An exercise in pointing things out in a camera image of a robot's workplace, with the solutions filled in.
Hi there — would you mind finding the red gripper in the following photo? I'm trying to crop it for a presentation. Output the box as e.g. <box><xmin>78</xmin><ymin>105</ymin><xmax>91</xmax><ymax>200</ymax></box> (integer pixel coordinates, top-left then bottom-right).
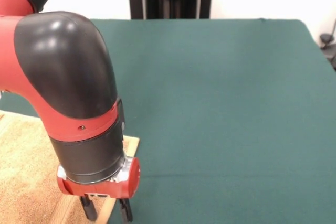
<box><xmin>57</xmin><ymin>157</ymin><xmax>141</xmax><ymax>222</ymax></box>

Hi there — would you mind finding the tan terry towel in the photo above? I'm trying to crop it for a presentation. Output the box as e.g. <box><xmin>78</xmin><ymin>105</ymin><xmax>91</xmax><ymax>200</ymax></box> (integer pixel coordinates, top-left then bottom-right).
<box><xmin>0</xmin><ymin>110</ymin><xmax>141</xmax><ymax>224</ymax></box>

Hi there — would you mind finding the dark green table cloth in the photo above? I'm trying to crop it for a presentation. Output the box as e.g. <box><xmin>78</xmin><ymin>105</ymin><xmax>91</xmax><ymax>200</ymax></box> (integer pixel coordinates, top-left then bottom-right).
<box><xmin>0</xmin><ymin>18</ymin><xmax>336</xmax><ymax>224</ymax></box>

